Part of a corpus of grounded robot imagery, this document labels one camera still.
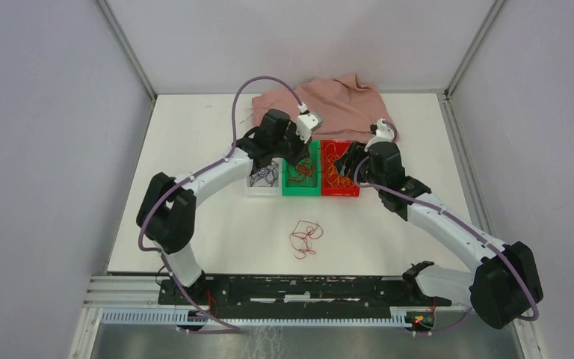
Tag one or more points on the red plastic bin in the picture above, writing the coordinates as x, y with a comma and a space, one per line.
332, 184

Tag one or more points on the white plastic bin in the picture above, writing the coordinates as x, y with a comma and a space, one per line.
266, 182

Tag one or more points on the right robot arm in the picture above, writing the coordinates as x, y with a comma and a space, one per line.
501, 281

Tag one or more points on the pink cloth shorts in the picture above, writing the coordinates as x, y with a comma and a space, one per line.
347, 109

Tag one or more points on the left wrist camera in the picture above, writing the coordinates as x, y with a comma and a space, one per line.
307, 124

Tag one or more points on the green plastic bin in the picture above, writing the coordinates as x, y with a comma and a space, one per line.
305, 178

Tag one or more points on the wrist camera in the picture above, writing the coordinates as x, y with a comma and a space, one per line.
307, 124
382, 128

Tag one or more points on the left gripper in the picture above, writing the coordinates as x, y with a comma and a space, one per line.
303, 149

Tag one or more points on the white cable duct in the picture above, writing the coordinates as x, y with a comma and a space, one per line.
125, 316

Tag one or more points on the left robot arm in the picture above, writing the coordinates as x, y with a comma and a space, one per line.
168, 211

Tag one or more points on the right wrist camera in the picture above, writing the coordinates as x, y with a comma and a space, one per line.
382, 128

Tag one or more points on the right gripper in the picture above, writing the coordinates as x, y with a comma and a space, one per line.
356, 152

